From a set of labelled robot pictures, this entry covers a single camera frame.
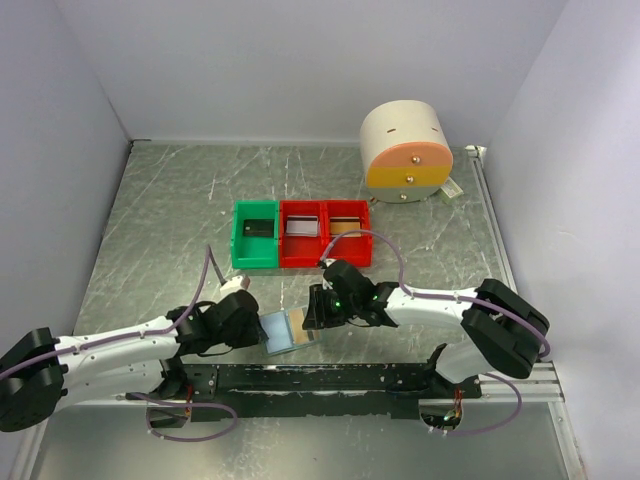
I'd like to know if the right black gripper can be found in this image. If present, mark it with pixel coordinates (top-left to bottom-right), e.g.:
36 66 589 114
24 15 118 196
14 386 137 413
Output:
302 283 359 330

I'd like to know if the mint green card holder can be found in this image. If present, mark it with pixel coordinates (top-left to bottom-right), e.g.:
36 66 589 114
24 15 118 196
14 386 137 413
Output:
260 309 321 356

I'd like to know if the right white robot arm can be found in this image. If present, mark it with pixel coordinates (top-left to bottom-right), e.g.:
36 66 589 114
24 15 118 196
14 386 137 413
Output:
302 260 550 398

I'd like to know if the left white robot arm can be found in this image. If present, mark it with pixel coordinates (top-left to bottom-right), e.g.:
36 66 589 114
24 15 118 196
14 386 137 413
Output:
1 291 267 433

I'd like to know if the white magnetic stripe card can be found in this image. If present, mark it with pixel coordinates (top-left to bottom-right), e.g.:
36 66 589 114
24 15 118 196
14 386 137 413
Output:
285 215 320 237

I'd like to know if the black card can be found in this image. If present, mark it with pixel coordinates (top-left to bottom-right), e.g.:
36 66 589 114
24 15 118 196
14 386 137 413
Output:
243 219 275 238

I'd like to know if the green plastic bin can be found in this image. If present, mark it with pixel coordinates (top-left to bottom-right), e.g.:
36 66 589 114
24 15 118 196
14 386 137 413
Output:
230 200 279 270

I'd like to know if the middle red plastic bin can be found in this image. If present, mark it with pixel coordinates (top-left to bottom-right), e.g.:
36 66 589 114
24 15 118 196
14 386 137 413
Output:
279 200 329 268

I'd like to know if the red plastic bin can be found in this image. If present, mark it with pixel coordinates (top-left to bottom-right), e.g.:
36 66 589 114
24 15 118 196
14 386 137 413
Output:
279 200 329 268
326 200 373 267

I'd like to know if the right red plastic bin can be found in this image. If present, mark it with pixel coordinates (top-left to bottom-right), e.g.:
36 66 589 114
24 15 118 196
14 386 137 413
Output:
326 200 373 267

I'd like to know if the beige cylindrical drawer cabinet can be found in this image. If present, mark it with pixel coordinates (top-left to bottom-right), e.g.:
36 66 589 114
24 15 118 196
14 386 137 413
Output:
359 100 453 204

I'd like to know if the small white tag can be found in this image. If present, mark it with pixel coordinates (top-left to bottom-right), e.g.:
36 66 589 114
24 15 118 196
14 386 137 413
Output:
440 178 464 202

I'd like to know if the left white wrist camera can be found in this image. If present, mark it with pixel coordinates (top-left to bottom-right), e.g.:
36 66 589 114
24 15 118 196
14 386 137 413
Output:
220 274 250 297

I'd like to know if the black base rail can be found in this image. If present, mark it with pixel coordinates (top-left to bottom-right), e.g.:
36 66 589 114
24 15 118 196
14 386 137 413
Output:
126 363 481 419

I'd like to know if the silver aluminium frame rail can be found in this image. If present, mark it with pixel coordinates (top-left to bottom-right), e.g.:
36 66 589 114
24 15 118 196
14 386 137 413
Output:
476 362 565 403

